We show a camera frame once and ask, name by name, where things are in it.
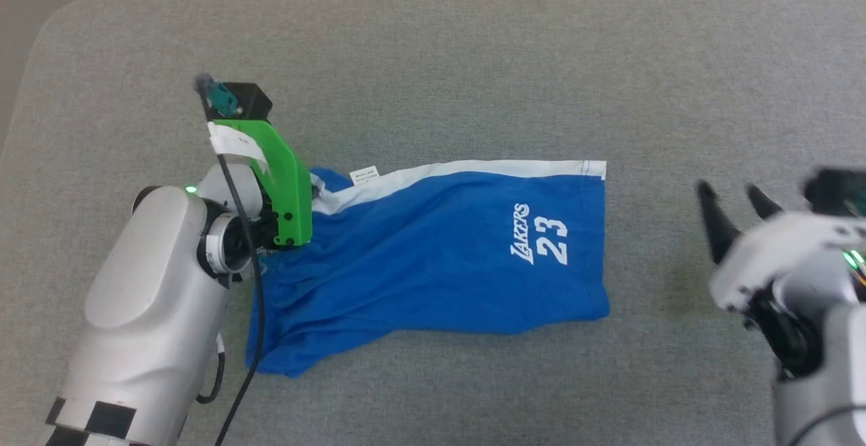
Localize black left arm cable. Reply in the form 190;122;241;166
195;75;266;446

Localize white label strip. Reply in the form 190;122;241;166
207;122;271;177

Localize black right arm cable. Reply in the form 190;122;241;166
785;402;866;446

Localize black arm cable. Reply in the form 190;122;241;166
785;402;866;446
195;75;266;446

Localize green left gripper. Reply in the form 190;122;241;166
208;119;321;248

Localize blue Lakers basketball shorts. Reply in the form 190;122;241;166
245;159;611;379

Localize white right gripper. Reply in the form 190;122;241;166
696;181;866;313

